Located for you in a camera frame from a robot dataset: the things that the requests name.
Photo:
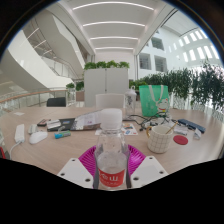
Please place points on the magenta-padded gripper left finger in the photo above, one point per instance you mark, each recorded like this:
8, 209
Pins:
75, 171

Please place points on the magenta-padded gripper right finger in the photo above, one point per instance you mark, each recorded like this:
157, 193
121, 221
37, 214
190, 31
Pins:
146, 170

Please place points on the clear red-labelled water bottle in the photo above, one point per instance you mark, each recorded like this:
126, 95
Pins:
111, 153

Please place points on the white grid-pattern mug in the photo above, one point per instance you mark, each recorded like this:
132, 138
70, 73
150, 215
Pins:
159, 141

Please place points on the blue-green marker pen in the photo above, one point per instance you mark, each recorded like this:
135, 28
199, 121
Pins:
62, 134

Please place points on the flat round red coaster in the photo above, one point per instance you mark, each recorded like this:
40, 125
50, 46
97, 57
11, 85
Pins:
180, 140

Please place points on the black flat pouch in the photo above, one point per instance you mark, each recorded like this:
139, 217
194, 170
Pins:
65, 124

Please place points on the white computer mouse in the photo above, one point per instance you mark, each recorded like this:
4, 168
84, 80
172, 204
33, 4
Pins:
38, 137

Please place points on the folded paper brochure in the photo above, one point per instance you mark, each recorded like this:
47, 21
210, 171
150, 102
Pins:
87, 120

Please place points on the dark blue keyboard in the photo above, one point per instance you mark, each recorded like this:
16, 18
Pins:
191, 125

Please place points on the white power strip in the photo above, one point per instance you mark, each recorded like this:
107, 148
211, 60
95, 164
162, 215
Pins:
19, 133

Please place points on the green tote bag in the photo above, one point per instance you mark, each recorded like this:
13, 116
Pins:
150, 100

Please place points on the clear tumbler with lid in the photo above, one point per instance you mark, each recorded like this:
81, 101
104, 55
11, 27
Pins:
130, 101

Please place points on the black chair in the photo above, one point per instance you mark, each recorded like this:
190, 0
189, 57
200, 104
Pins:
56, 102

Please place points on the glass railing with handrail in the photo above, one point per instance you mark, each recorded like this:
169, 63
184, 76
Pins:
30, 98

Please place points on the white cabinet with plants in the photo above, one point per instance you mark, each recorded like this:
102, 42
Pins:
106, 83

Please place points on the row of green plants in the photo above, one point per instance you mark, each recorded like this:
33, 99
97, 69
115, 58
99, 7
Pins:
200, 83

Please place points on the ceiling light strips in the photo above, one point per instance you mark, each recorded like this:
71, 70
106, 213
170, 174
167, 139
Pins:
113, 24

